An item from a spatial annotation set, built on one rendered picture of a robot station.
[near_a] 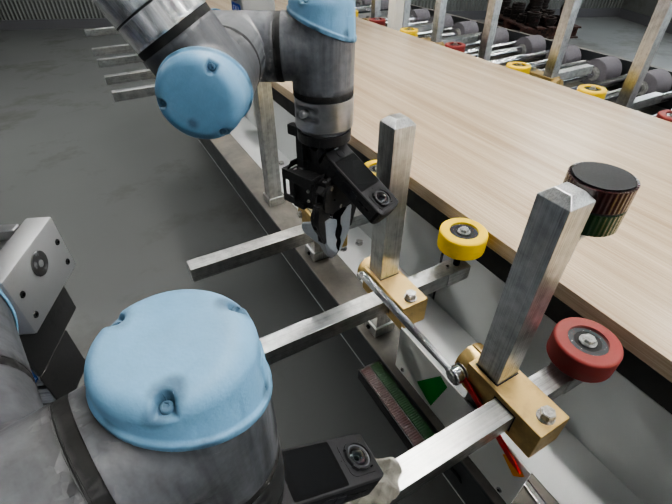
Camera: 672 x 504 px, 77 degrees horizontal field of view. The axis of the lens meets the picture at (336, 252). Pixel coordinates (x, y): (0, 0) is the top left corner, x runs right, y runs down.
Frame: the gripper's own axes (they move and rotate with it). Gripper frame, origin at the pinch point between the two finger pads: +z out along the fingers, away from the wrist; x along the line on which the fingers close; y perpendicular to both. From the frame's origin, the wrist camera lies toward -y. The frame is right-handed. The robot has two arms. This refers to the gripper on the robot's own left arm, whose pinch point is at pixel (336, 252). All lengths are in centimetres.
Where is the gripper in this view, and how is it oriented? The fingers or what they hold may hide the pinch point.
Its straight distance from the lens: 66.8
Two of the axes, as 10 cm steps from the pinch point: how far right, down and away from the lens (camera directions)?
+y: -7.7, -4.0, 4.9
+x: -6.3, 4.9, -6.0
